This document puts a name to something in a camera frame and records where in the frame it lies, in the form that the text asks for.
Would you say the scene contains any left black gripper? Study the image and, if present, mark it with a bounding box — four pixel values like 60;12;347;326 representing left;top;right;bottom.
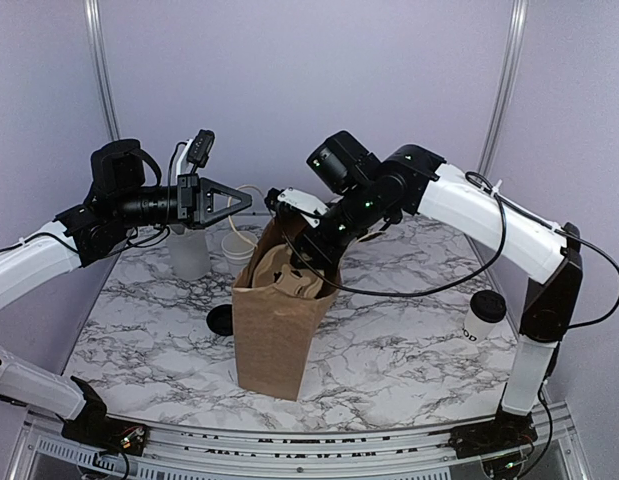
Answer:
112;171;251;229

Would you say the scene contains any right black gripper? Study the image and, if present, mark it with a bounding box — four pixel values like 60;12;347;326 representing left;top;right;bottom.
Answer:
289;182;394;269

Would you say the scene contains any brown pulp cup carrier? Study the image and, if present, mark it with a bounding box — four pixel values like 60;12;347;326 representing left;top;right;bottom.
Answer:
251;244;323;299

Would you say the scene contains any brown cardboard box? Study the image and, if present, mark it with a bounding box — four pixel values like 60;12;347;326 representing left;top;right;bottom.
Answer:
232;212;342;401

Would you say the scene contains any black cup lid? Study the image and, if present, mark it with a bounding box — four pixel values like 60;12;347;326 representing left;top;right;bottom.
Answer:
470;290;507;324

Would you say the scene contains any single white paper cup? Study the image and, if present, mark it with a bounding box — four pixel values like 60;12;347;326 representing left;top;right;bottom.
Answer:
462;310;500;344

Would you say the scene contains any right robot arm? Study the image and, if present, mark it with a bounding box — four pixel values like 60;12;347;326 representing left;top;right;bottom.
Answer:
278;131;583;448

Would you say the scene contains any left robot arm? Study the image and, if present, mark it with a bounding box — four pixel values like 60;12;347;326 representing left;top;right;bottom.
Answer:
0;131;252;445

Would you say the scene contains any white ribbed utensil container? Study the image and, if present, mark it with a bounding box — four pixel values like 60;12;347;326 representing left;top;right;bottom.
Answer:
166;225;211;281

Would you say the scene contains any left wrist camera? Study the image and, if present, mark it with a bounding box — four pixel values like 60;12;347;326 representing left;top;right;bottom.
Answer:
175;129;215;176

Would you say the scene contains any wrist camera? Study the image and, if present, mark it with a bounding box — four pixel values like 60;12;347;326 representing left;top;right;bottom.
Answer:
265;188;328;228
175;129;215;176

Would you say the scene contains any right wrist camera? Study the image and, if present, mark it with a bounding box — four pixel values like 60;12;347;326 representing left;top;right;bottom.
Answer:
265;188;328;228

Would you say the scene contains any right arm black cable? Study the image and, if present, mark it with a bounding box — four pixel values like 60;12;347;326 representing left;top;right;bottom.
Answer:
283;172;619;331

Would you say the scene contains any left aluminium frame post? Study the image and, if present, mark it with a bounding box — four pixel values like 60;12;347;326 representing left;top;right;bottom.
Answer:
83;0;120;141

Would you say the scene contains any aluminium frame post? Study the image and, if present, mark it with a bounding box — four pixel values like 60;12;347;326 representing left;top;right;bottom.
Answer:
83;0;120;141
478;0;529;176

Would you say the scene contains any right aluminium frame post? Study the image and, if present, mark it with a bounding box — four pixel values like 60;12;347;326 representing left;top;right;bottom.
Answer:
478;0;529;176

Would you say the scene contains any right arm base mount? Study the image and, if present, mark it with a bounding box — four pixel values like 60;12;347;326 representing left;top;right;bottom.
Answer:
448;407;538;459

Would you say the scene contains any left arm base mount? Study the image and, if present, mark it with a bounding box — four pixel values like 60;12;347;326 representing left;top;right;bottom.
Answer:
61;376;148;456

